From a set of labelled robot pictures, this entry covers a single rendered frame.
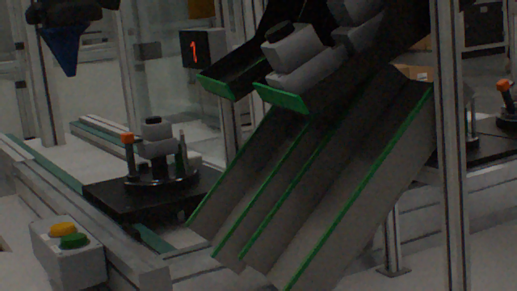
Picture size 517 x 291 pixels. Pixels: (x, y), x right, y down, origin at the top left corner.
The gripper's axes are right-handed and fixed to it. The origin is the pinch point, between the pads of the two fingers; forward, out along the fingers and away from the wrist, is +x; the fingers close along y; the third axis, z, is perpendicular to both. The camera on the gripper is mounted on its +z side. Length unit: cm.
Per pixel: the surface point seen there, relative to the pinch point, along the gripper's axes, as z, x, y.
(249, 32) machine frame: 71, 9, 83
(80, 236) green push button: -1.5, 27.8, 5.4
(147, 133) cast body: 17.2, 18.3, 23.3
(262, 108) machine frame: 72, 30, 83
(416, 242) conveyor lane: 48, 38, -12
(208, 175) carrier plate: 27.8, 28.4, 23.2
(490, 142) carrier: 77, 29, 0
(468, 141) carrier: 70, 27, -2
